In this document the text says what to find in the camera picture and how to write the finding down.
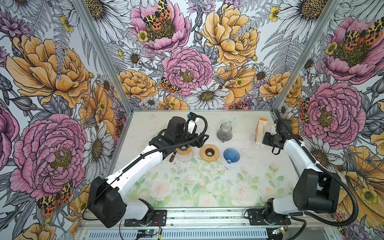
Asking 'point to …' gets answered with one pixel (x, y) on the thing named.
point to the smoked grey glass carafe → (225, 133)
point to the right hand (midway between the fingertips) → (266, 143)
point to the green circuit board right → (277, 230)
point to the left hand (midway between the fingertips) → (200, 137)
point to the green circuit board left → (147, 232)
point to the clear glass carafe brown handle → (182, 158)
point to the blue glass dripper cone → (231, 155)
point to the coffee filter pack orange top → (261, 129)
